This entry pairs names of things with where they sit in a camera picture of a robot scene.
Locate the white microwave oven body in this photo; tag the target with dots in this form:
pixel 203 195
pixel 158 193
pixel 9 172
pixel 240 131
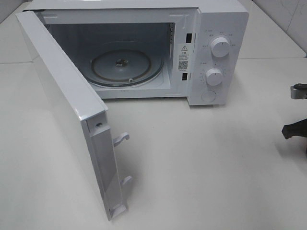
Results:
pixel 80 26

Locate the round white door button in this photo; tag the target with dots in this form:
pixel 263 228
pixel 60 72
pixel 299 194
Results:
pixel 208 97

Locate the lower white round knob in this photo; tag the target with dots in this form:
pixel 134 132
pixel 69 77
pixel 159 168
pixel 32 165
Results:
pixel 214 76

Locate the upper white round knob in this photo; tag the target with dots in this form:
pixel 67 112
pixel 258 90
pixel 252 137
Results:
pixel 220 46

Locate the white round knob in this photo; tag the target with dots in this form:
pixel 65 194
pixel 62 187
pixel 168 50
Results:
pixel 220 46
pixel 214 76

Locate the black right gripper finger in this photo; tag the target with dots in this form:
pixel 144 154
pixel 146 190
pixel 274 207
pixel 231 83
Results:
pixel 298 129
pixel 299 91

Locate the white warning label sticker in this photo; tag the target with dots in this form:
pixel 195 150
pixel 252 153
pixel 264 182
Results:
pixel 184 53

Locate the white microwave door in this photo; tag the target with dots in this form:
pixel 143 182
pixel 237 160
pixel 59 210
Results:
pixel 80 113

